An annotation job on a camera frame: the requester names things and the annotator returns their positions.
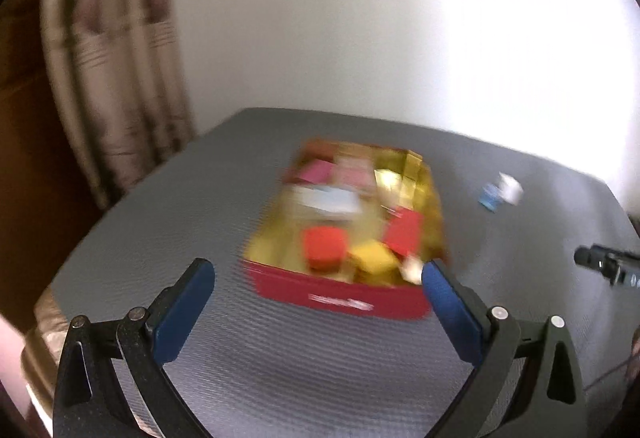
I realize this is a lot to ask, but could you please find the red tin with gold inside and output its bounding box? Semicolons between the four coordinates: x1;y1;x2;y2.
242;139;451;323

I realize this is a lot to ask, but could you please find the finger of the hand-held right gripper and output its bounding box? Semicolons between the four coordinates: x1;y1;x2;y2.
574;245;640;289

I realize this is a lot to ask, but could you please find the beige satin cloth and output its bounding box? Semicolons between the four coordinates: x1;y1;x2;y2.
22;289;70;416

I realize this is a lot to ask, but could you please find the blue round object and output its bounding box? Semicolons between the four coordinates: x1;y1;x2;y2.
477;184;503;213

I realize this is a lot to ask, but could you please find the brown wooden panel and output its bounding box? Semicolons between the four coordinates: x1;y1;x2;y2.
0;0;103;331

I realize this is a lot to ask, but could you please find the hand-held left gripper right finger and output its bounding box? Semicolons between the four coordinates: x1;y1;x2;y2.
421;259;587;438

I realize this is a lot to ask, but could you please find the white cube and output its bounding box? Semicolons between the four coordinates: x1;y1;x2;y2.
499;172;524;205

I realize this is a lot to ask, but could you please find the pale beige block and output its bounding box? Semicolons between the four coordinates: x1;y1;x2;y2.
400;255;426;283

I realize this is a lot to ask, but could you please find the pink cloth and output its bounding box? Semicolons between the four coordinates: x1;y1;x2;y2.
0;313;37;438

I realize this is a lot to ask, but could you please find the thin dark cable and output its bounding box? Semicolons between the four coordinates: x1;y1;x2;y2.
584;357;633;391

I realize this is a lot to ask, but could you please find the red block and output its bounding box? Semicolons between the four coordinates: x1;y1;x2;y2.
382;208;423;256

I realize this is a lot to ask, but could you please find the beige striped curtain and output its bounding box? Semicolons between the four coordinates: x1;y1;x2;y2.
20;0;196;211

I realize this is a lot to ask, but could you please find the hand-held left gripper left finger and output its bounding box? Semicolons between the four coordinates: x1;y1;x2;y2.
52;258;217;438

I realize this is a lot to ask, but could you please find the orange block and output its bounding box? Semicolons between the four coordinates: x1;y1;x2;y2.
301;226;348;271

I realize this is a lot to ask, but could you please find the pink block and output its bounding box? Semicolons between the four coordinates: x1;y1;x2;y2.
295;159;336;186

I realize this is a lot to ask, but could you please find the pink packet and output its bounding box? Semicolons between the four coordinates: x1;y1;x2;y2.
332;160;373;191

